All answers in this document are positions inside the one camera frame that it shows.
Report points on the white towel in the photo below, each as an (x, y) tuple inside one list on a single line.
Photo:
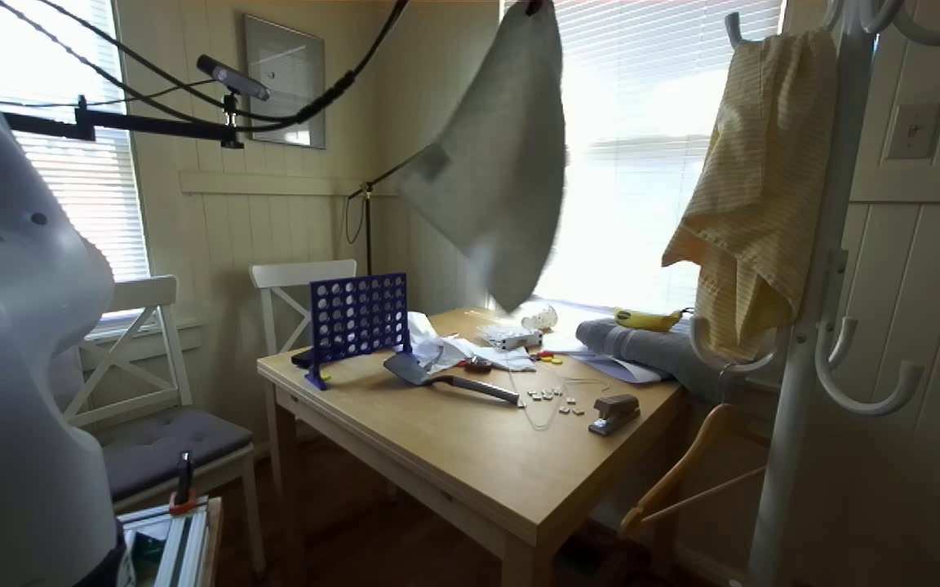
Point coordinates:
[(504, 166)]

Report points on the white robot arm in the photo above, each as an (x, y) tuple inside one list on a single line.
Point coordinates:
[(13, 379)]

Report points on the grey folded towel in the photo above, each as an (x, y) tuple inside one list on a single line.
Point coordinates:
[(653, 355)]

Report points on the patterned box of pieces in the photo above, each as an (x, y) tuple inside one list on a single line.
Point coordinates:
[(509, 337)]

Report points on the white crumpled paper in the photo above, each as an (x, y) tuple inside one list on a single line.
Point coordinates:
[(437, 355)]

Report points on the small red piece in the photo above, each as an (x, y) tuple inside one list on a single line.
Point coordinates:
[(541, 356)]

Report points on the black spatula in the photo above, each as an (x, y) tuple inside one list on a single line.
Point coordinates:
[(482, 391)]

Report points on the small yellow piece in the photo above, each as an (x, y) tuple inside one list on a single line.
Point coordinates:
[(555, 356)]

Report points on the blue connect four game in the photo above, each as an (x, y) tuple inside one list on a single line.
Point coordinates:
[(360, 314)]

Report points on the black tripod stand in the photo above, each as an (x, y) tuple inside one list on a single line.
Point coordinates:
[(368, 233)]

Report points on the wooden table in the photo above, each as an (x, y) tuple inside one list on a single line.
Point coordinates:
[(471, 458)]

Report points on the light blue notebook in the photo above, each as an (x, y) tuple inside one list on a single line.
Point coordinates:
[(617, 371)]

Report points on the white wooden chair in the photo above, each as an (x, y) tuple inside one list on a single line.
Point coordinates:
[(294, 273)]

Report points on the yellow banana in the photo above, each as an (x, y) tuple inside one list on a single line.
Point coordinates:
[(653, 320)]

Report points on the grey stapler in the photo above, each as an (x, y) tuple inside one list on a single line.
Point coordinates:
[(616, 413)]

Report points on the wide white window blinds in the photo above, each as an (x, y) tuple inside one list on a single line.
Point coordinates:
[(634, 166)]

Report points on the wooden clothes hanger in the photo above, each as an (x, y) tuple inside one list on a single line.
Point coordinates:
[(682, 475)]

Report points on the yellow cloth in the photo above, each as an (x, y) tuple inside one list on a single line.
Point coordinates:
[(760, 208)]

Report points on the white chair with grey cushion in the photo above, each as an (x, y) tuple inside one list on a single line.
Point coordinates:
[(163, 441)]

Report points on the screwdriver with red collar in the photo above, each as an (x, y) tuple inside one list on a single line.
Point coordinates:
[(184, 484)]

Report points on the white coat rack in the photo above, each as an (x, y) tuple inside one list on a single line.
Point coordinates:
[(815, 361)]

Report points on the open box with papers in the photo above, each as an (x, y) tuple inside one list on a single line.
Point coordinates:
[(172, 542)]

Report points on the narrow white window blinds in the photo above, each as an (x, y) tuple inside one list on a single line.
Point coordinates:
[(65, 66)]

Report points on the framed wall picture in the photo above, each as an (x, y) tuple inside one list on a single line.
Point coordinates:
[(294, 66)]

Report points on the black camera on stand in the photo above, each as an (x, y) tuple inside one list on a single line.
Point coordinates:
[(229, 77)]

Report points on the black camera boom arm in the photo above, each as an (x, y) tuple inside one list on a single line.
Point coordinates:
[(123, 122)]

